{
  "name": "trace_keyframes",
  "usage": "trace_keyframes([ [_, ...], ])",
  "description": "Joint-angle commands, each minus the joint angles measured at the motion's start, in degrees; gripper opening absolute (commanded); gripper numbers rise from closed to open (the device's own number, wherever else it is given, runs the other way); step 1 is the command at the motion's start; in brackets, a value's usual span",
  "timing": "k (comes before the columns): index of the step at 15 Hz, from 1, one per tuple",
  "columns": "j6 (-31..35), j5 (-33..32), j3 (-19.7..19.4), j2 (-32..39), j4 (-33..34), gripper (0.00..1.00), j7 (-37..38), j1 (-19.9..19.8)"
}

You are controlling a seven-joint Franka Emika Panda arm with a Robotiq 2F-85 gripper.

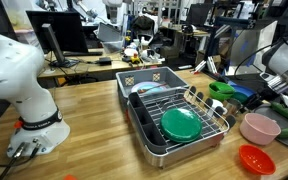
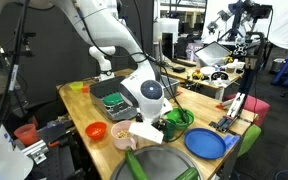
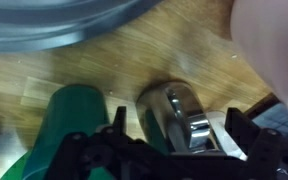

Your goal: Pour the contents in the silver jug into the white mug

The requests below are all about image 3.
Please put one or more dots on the bright green bowl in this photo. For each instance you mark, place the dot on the bright green bowl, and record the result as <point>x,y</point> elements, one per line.
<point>14,170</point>

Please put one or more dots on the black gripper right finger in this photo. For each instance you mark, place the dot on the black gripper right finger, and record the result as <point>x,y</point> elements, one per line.
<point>270,153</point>

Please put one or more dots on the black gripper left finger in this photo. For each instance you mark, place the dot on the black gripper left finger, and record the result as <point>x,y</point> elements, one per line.
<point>84,156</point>

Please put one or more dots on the grey round metal tray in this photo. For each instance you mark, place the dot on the grey round metal tray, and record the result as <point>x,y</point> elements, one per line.
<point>50,30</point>

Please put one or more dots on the dark green plastic cup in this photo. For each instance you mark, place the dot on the dark green plastic cup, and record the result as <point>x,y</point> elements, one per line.
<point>70,113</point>

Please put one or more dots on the silver metal jug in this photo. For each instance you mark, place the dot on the silver metal jug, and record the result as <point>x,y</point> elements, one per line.
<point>170,113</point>

